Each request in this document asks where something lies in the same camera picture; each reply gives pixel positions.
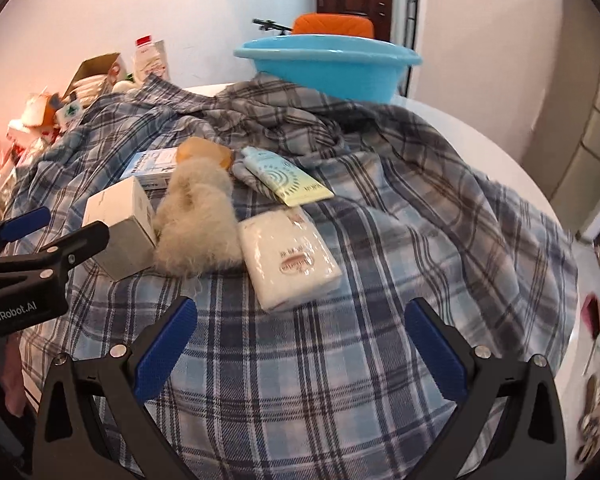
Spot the orange translucent soap bar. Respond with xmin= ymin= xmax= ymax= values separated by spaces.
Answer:
xmin=176 ymin=136 xmax=234 ymax=172

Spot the pale blue yellow tube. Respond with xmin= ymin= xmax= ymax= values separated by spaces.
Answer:
xmin=240 ymin=146 xmax=335 ymax=208

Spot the white cardboard box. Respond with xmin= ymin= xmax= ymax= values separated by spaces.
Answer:
xmin=81 ymin=176 xmax=158 ymax=281

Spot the orange chair back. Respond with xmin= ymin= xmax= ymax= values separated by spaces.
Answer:
xmin=292 ymin=12 xmax=374 ymax=39

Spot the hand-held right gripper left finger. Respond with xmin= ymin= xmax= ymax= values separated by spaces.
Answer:
xmin=31 ymin=296 xmax=198 ymax=480

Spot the red dustpan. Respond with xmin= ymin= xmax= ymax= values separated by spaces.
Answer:
xmin=580 ymin=294 xmax=600 ymax=342

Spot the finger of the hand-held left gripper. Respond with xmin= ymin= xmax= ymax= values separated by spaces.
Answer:
xmin=0 ymin=206 xmax=52 ymax=261
xmin=0 ymin=221 xmax=112 ymax=282

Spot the white tissue pack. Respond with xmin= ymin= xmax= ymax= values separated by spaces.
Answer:
xmin=237 ymin=207 xmax=343 ymax=313

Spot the blue grey plaid cloth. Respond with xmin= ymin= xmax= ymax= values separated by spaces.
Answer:
xmin=2 ymin=72 xmax=580 ymax=480

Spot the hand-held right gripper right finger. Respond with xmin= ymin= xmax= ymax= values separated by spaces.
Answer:
xmin=404 ymin=297 xmax=568 ymax=480

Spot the white carton with red cap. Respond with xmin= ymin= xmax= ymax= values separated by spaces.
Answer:
xmin=131 ymin=36 xmax=172 ymax=85

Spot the fluffy beige plush toy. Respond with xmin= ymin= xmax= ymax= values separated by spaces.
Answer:
xmin=152 ymin=157 xmax=246 ymax=278

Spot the light blue plastic basin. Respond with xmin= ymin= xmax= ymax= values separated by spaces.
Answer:
xmin=233 ymin=35 xmax=424 ymax=106

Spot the blue and white box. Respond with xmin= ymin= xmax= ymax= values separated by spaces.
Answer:
xmin=119 ymin=149 xmax=181 ymax=191

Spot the black bicycle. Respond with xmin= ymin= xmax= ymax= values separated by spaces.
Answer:
xmin=252 ymin=18 xmax=293 ymax=37

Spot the black framed glass door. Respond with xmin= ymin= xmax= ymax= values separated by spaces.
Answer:
xmin=399 ymin=0 xmax=422 ymax=97

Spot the open brown cardboard box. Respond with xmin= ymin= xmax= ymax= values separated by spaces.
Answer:
xmin=62 ymin=52 xmax=128 ymax=103

